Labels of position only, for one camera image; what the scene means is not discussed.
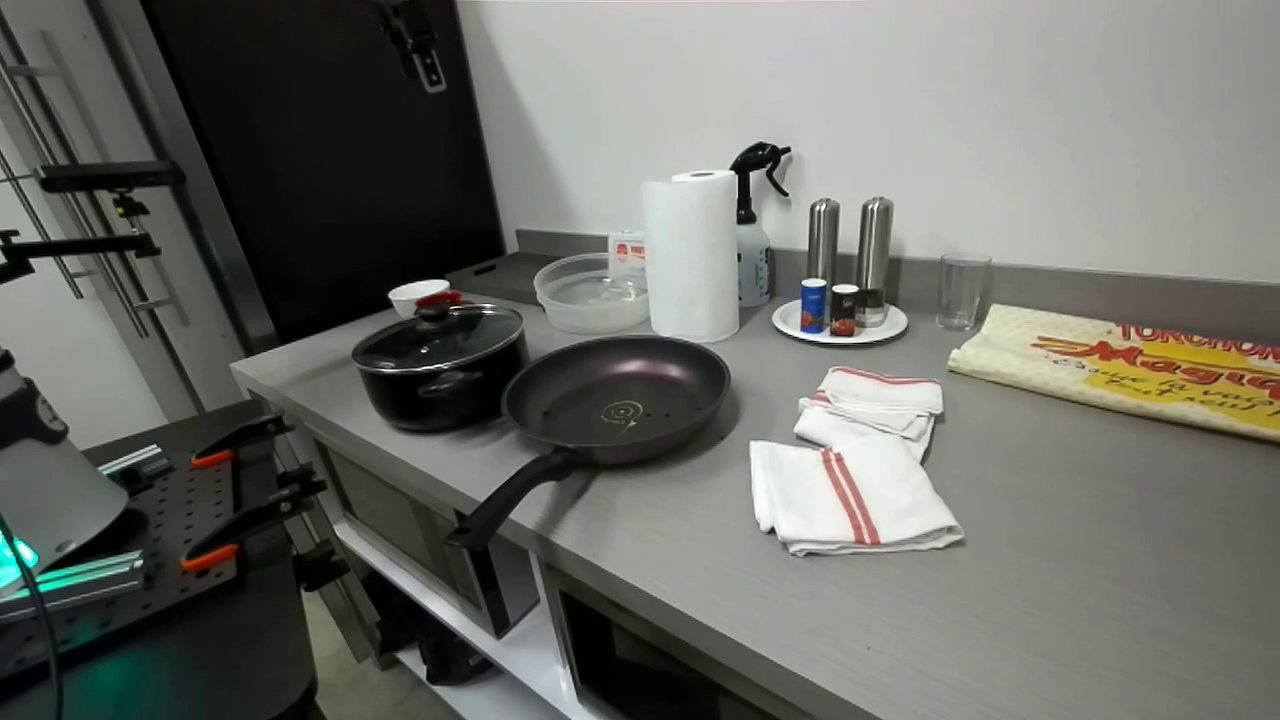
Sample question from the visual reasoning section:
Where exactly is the paper towel roll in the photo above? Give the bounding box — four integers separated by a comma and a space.
641, 170, 742, 345

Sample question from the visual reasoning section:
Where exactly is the dark frying pan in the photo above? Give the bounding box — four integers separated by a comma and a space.
445, 334, 732, 552

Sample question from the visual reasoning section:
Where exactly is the white towel with red stripes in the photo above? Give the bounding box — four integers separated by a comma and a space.
749, 434, 966, 558
793, 365, 946, 464

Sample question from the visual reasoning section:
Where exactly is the tall black panel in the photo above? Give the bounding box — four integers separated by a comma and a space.
138, 0, 507, 347

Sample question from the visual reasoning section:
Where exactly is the dark grey tray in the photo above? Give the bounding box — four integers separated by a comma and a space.
444, 251, 549, 307

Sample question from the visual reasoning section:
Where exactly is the small white bowl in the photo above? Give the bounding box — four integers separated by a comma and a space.
388, 279, 452, 320

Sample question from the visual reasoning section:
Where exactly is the glass pot lid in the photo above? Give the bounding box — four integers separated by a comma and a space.
351, 290, 526, 375

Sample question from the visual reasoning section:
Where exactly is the small white and red box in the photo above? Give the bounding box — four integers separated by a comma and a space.
607, 231, 649, 282

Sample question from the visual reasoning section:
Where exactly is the clear plastic container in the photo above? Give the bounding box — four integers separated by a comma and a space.
532, 252, 652, 336

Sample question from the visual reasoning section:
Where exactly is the black cooking pot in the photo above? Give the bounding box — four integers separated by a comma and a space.
351, 305, 530, 434

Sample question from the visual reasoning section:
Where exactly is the metal rack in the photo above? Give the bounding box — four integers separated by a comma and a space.
0, 0, 193, 341

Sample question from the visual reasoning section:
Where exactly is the spray bottle with black trigger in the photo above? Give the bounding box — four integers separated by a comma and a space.
729, 141, 794, 309

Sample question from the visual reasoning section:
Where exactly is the black clamp with orange trigger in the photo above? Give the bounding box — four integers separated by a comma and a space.
189, 412, 297, 471
180, 463, 330, 576

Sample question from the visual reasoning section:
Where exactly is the steel grinder mill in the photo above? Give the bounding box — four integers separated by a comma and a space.
806, 197, 842, 287
854, 195, 896, 329

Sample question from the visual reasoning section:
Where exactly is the microwave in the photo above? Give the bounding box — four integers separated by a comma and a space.
298, 428, 542, 641

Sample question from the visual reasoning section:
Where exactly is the small dark jar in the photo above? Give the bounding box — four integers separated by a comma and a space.
829, 283, 862, 339

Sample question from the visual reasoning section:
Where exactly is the white plate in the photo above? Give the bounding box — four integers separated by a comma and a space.
770, 297, 910, 347

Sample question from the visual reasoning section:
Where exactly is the clear drinking glass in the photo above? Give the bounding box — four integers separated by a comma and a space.
936, 253, 993, 333

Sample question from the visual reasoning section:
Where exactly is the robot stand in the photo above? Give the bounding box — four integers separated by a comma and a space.
0, 400, 353, 720

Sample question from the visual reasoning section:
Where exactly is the built-in black appliance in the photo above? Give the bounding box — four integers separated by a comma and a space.
540, 563, 811, 720

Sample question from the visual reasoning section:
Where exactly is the yellow packaged cloth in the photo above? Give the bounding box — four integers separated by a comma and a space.
947, 303, 1280, 445

